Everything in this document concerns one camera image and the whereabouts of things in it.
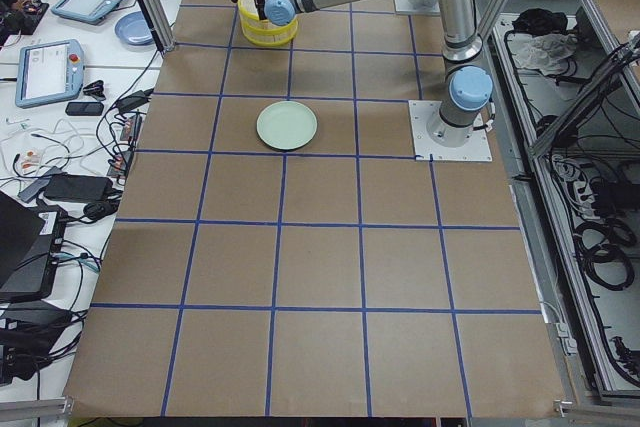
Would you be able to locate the black laptop charger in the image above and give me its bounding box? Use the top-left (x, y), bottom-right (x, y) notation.
top-left (43, 174), bottom-right (112, 203)

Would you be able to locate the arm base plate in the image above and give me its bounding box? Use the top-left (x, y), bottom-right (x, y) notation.
top-left (394, 0), bottom-right (440, 16)
top-left (408, 100), bottom-right (493, 163)

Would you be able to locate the pale green plate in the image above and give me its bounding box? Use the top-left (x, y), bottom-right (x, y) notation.
top-left (256, 101), bottom-right (318, 151)

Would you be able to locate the yellow steamer basket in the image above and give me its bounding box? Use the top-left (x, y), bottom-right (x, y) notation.
top-left (241, 21), bottom-right (299, 47)
top-left (238, 0), bottom-right (298, 34)

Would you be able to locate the blue plate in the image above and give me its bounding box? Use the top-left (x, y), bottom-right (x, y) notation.
top-left (114, 11), bottom-right (154, 46)

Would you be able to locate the blue teach pendant near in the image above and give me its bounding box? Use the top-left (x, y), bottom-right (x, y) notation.
top-left (15, 39), bottom-right (84, 109)

